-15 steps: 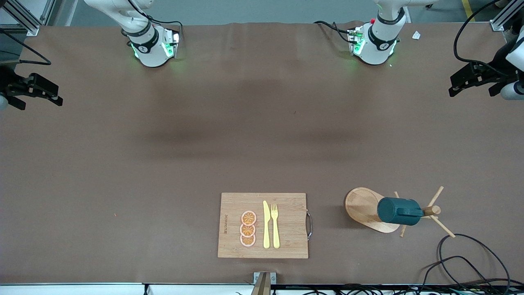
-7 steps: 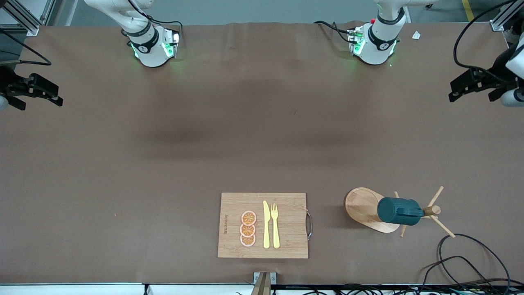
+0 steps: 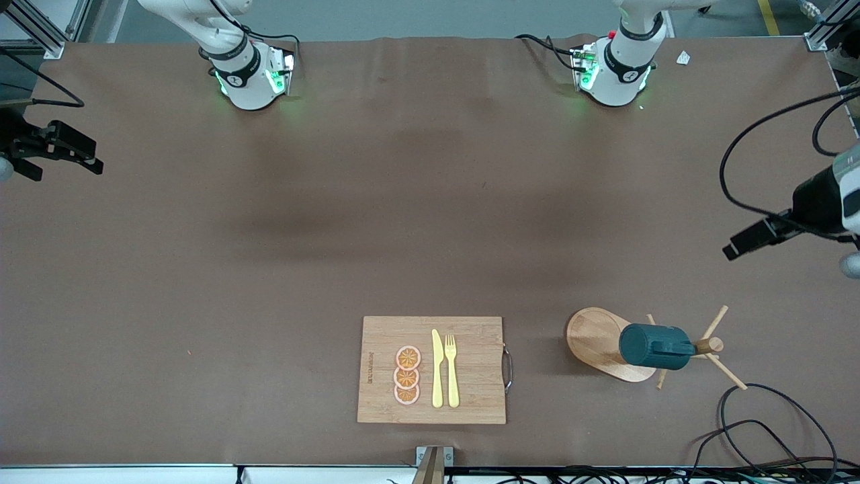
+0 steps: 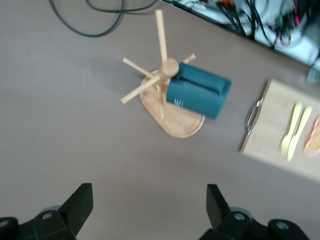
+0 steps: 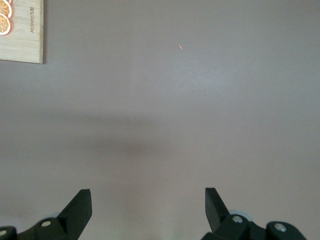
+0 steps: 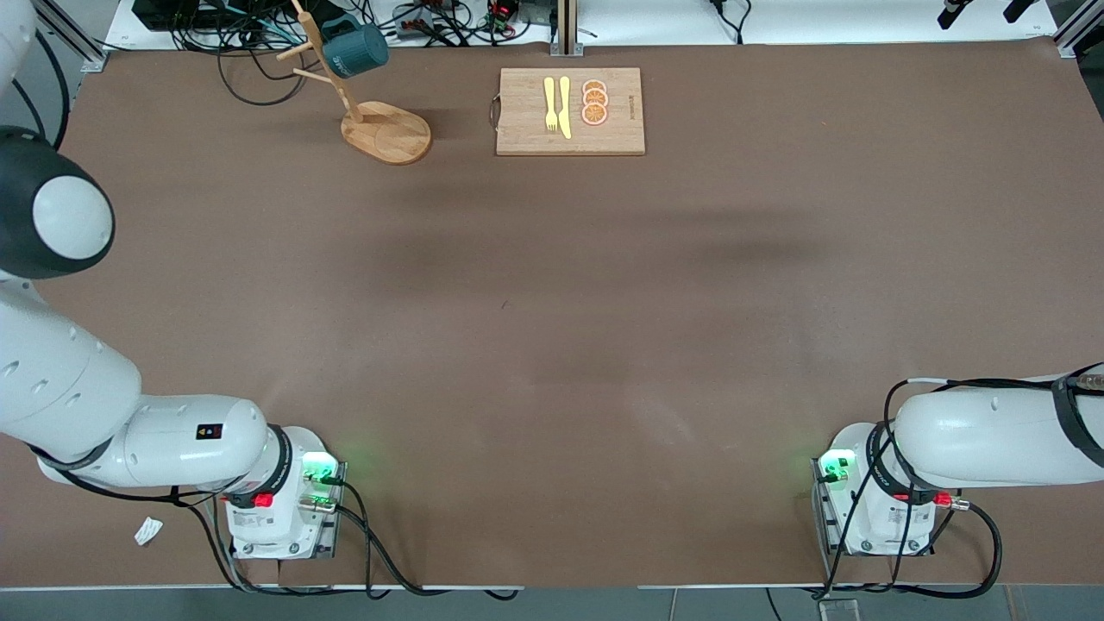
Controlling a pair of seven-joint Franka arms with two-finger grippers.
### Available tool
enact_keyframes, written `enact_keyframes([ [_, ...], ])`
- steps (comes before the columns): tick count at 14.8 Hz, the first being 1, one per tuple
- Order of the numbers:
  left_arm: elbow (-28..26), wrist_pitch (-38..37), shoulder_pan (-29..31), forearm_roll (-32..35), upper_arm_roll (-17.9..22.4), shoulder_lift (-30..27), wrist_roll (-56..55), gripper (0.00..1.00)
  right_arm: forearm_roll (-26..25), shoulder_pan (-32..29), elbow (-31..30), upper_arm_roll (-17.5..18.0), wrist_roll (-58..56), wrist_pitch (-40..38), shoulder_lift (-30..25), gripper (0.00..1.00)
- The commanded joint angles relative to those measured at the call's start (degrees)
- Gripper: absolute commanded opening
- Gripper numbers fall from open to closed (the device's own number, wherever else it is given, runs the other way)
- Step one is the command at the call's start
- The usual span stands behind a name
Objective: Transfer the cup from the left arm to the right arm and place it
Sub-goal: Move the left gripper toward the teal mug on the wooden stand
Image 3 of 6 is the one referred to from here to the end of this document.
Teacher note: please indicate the bamboo cutting board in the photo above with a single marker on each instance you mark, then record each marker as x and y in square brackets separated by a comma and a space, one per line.
[477, 376]

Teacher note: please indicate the white paper scrap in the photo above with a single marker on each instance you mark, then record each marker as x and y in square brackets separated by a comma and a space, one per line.
[683, 58]

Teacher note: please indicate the wooden mug tree stand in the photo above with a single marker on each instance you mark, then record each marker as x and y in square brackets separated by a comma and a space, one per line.
[591, 336]

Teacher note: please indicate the metal bracket with post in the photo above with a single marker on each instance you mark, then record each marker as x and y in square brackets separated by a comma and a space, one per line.
[433, 464]

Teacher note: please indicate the yellow plastic fork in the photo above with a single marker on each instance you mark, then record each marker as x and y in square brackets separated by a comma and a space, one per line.
[453, 383]

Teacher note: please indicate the orange slice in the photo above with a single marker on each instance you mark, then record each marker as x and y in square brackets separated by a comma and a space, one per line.
[406, 396]
[406, 378]
[408, 356]

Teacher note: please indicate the yellow plastic knife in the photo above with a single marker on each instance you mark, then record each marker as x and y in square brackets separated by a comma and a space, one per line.
[437, 376]

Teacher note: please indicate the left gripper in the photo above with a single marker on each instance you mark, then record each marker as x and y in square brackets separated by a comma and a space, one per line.
[813, 199]

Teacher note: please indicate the aluminium frame profile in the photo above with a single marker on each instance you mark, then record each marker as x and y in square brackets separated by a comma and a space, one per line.
[816, 42]
[52, 48]

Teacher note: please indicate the teal mug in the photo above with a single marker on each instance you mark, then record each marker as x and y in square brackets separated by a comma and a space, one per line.
[648, 346]

